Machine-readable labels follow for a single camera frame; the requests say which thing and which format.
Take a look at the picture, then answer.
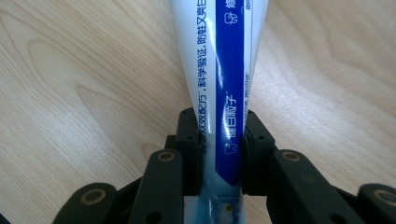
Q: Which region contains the white and blue toothpaste tube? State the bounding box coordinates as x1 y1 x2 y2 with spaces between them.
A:
169 0 271 224

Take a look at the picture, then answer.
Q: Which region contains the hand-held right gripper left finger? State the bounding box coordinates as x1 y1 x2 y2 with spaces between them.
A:
164 106 204 197

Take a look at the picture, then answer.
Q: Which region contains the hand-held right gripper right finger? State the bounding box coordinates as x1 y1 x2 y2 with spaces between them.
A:
241 109 278 197

